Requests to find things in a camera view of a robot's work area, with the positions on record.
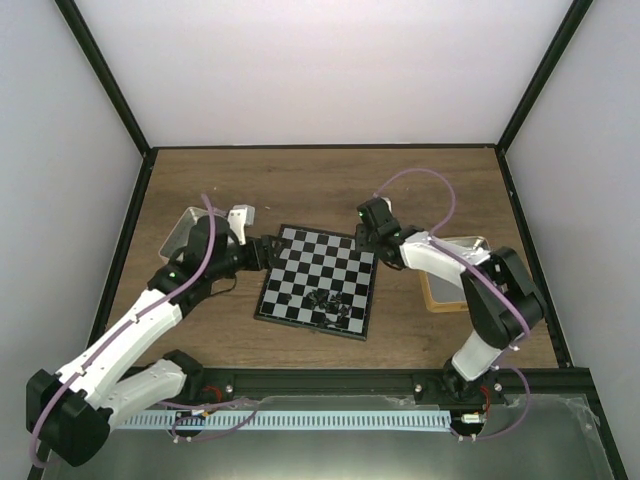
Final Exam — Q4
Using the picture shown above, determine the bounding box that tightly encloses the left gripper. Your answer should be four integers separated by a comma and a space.
210, 236, 288, 282

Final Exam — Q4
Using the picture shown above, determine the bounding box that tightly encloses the black white chess board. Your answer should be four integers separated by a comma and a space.
254, 224, 378, 341

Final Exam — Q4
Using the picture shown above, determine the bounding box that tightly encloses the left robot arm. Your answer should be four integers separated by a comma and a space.
26, 208, 289, 466

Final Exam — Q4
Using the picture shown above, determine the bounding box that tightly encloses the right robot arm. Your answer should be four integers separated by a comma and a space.
356, 197, 547, 403

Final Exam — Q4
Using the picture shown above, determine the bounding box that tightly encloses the pile of black chess pieces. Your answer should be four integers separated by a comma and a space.
302, 289, 351, 330

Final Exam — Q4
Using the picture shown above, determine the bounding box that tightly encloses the yellow metal tin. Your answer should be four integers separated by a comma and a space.
419, 236, 490, 313

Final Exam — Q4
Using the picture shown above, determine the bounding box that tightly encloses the pink metal tin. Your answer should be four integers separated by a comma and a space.
158, 206, 208, 263

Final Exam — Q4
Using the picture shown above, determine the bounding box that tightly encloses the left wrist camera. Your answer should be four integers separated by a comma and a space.
227, 204, 255, 245

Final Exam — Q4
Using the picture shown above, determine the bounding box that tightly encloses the light blue slotted cable duct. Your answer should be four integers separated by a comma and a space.
119, 410, 451, 433

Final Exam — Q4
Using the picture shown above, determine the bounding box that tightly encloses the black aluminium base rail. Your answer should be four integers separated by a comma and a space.
193, 368, 595, 408

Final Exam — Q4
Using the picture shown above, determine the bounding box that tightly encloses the black enclosure frame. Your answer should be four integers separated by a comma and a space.
56, 1, 627, 479

